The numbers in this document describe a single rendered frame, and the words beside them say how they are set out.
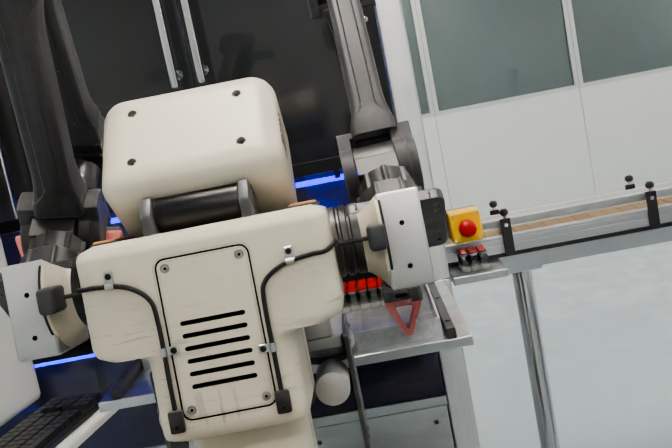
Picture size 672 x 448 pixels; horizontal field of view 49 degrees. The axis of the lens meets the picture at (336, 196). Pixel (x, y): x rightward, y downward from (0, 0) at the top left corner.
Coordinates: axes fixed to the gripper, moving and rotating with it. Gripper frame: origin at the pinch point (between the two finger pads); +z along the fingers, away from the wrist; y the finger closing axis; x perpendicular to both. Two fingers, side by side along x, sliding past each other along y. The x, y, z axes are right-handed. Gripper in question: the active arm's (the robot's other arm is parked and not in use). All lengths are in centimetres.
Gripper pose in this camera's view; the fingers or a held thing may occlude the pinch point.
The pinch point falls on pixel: (408, 330)
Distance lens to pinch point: 139.0
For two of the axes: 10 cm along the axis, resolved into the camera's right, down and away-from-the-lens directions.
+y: 0.1, -1.4, 9.9
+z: 1.9, 9.7, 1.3
